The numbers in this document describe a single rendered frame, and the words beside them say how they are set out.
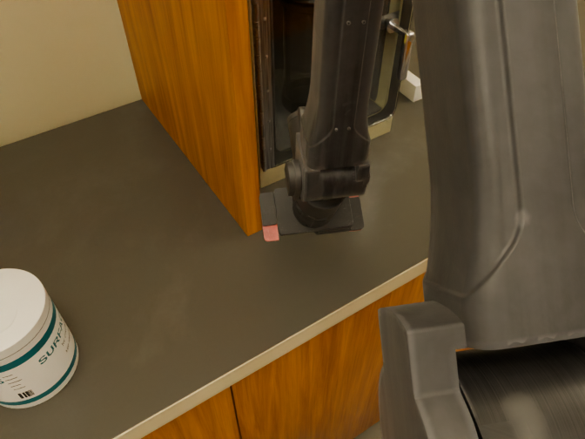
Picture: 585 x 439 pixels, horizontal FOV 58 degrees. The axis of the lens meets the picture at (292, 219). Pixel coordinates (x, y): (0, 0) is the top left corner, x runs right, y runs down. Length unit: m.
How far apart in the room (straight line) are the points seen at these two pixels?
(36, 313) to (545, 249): 0.62
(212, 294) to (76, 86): 0.60
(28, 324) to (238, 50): 0.42
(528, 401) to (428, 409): 0.04
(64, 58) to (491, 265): 1.10
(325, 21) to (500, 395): 0.31
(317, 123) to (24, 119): 0.88
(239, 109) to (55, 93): 0.59
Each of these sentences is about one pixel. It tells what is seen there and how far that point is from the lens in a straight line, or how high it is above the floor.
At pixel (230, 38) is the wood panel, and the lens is 0.69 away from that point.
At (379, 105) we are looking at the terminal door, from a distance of 1.06.
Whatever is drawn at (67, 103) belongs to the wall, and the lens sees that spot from 1.27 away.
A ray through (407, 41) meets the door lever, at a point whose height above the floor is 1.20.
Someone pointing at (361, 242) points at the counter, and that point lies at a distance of 0.93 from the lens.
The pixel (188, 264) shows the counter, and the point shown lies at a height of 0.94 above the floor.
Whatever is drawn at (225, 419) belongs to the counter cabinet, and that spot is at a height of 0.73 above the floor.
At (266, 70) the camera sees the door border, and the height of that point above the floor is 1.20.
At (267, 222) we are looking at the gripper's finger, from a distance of 0.73.
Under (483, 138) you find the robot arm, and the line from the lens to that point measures 0.20.
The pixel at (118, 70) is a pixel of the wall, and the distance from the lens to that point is 1.27.
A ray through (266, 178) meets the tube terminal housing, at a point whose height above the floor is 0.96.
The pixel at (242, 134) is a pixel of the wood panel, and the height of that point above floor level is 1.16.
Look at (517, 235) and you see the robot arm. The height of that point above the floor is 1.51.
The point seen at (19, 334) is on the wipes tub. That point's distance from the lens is 0.72.
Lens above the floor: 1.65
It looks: 48 degrees down
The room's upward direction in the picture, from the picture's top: straight up
